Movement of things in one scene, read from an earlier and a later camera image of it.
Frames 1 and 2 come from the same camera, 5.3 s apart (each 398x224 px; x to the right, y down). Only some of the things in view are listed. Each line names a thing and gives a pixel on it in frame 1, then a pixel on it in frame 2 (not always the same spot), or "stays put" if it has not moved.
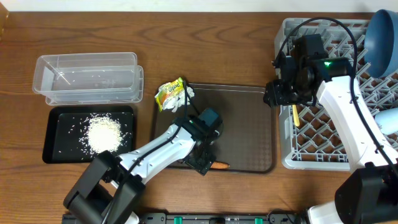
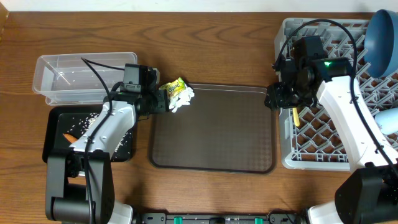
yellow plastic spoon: (295, 115) stays put
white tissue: (177, 101) stays put
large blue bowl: (380, 48) stays put
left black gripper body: (201, 162) -> (153, 104)
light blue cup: (387, 120) stays put
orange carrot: (219, 165) -> (70, 138)
